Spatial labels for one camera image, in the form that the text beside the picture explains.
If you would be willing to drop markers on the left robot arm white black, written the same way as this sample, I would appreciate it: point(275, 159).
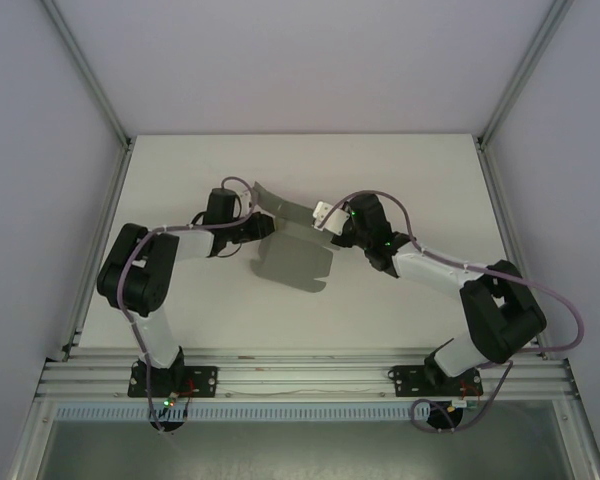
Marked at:
point(161, 340)

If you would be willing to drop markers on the aluminium mounting rail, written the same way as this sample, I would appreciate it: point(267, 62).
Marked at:
point(305, 375)

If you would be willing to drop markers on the small circuit board green light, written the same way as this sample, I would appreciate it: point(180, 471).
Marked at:
point(170, 401)

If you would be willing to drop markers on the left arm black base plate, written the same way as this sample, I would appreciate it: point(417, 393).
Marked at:
point(205, 381)

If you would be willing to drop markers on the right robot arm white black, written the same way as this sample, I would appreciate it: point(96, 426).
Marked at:
point(430, 270)

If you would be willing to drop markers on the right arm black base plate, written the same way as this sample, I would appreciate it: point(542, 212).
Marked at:
point(405, 381)

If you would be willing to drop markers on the grey paper box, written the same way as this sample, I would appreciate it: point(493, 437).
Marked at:
point(292, 262)

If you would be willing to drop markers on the aluminium frame post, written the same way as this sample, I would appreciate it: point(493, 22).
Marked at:
point(525, 70)
point(87, 70)

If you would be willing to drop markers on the sheet metal panel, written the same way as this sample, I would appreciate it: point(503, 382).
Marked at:
point(300, 452)

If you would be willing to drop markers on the aluminium table side rail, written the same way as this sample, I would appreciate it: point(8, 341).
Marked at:
point(97, 250)
point(505, 210)

